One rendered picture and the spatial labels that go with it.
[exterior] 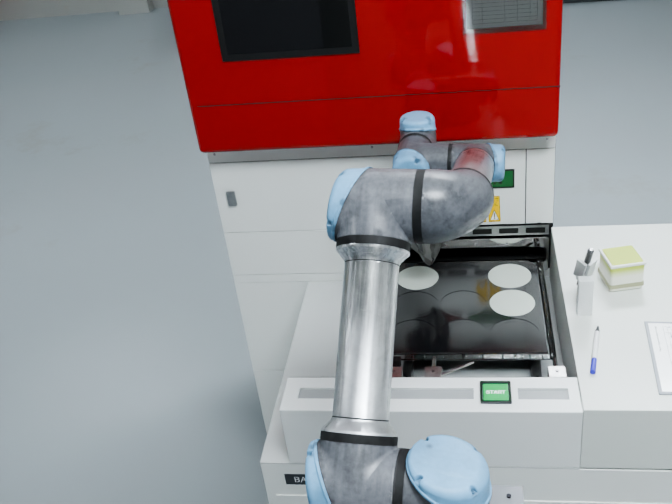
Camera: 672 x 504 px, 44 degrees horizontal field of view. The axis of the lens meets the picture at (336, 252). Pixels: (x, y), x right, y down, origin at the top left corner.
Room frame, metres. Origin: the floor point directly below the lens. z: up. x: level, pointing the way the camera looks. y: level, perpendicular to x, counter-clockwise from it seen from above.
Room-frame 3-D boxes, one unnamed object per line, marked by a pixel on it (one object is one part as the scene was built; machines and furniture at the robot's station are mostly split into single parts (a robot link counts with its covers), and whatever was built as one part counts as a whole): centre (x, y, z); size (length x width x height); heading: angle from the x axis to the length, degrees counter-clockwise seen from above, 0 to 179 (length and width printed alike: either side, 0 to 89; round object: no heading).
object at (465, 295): (1.50, -0.27, 0.90); 0.34 x 0.34 x 0.01; 79
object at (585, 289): (1.34, -0.49, 1.03); 0.06 x 0.04 x 0.13; 169
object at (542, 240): (1.70, -0.30, 0.89); 0.44 x 0.02 x 0.10; 79
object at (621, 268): (1.41, -0.59, 1.00); 0.07 x 0.07 x 0.07; 1
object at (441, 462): (0.82, -0.11, 1.08); 0.13 x 0.12 x 0.14; 74
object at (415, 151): (1.49, -0.19, 1.27); 0.11 x 0.11 x 0.08; 74
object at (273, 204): (1.75, -0.12, 1.02); 0.81 x 0.03 x 0.40; 79
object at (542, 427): (1.15, -0.13, 0.89); 0.55 x 0.09 x 0.14; 79
